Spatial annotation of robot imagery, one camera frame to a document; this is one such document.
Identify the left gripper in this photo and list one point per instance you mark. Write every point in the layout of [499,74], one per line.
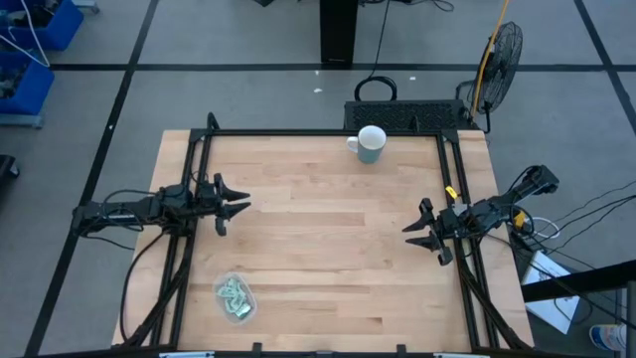
[218,209]

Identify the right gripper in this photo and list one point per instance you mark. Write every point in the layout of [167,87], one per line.
[452,224]

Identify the green white sweetener packet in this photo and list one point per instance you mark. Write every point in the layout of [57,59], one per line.
[242,311]
[238,298]
[232,284]
[224,293]

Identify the clear plastic bag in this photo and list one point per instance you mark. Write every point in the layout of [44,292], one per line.
[250,298]

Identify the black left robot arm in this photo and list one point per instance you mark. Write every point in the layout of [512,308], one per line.
[114,214]

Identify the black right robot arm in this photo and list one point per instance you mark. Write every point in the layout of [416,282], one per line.
[497,209]

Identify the teal ceramic mug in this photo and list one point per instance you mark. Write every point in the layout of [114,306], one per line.
[371,144]

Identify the white paper box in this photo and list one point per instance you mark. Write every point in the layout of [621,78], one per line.
[549,298]

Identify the black bar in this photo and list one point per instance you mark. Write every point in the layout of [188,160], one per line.
[579,283]

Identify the black floor fan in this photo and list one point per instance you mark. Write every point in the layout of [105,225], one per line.
[502,64]

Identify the person's shoe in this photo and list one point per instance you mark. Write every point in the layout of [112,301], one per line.
[608,337]

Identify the blue storage bin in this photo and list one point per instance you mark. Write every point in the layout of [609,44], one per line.
[35,87]
[59,25]

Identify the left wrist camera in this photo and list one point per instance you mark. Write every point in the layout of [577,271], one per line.
[178,194]

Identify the black aluminium table frame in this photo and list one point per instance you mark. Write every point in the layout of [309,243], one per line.
[323,132]

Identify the black post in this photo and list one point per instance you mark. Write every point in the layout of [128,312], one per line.
[338,32]

